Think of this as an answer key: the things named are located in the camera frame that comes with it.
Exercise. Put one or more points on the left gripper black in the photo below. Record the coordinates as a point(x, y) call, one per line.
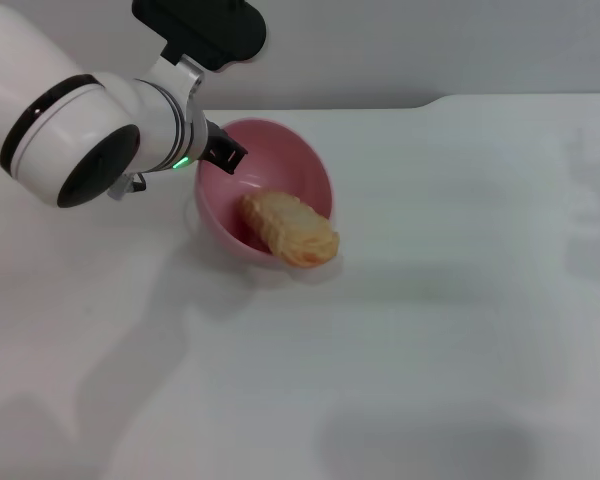
point(211, 135)

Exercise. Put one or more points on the pink plastic bowl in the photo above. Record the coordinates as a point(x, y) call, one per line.
point(280, 160)

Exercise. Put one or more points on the orange ridged bread loaf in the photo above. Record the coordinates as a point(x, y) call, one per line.
point(295, 230)

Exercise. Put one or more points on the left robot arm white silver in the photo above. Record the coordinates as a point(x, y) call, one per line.
point(65, 130)

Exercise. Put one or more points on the left silver camera bracket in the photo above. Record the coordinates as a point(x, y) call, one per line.
point(182, 77)

